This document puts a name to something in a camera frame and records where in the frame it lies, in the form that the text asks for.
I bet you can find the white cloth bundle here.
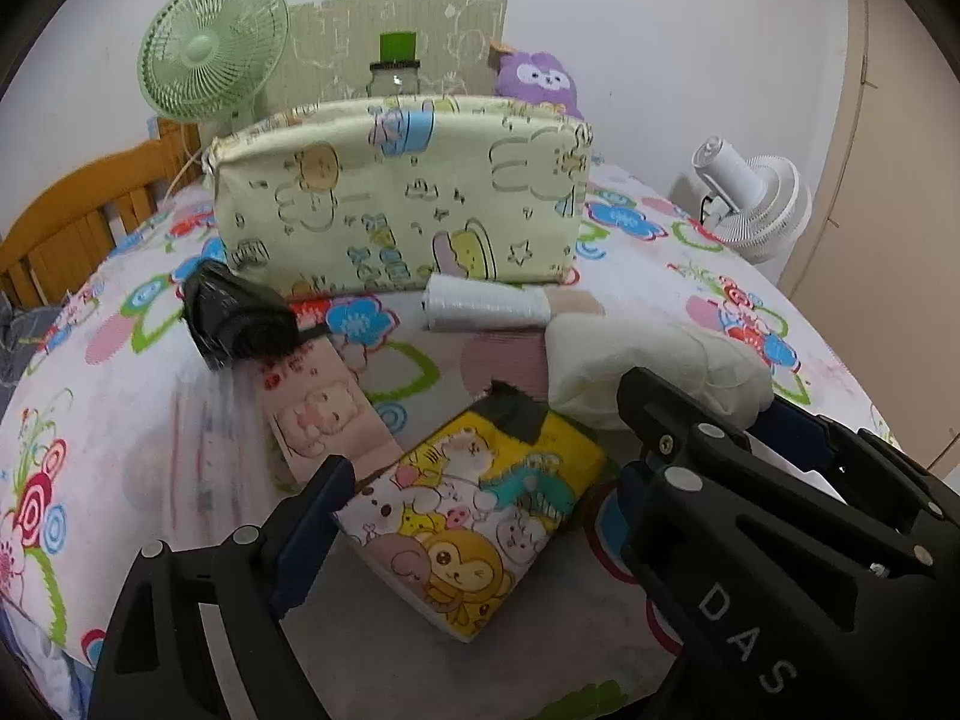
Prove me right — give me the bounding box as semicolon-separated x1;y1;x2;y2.
545;314;773;431

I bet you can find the colourful cartoon tissue pack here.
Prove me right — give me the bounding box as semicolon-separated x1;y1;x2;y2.
335;382;605;642

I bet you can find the white plastic bag roll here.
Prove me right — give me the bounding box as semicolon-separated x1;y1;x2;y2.
421;275;551;332

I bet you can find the black plastic bag bundle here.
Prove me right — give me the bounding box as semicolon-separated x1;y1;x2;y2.
184;259;331;371

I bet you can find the clear plastic zip bag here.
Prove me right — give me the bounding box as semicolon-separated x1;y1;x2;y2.
122;366;299;550

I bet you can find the white standing fan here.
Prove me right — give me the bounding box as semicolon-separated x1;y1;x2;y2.
692;137;814;265

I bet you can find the pink cartoon packet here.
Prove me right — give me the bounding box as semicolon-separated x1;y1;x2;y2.
260;338;402;483

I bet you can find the yellow cartoon fabric storage box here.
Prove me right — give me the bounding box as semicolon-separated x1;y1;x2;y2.
203;96;594;299

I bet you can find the floral bed sheet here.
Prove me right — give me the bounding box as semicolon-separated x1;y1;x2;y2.
2;161;885;718

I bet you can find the grey plaid pillow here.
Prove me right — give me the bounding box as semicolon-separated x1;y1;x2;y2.
0;296;60;401

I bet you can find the purple plush toy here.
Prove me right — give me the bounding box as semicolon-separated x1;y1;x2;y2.
494;52;583;119

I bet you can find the wooden bed headboard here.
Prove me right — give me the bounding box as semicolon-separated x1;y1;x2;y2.
0;119;200;309

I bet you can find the glass jar with green lid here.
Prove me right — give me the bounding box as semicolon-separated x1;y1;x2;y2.
366;31;420;98

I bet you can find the patterned cardboard sheet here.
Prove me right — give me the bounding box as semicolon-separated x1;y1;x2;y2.
256;0;508;115

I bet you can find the green desk fan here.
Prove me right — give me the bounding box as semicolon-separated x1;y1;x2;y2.
137;0;288;135

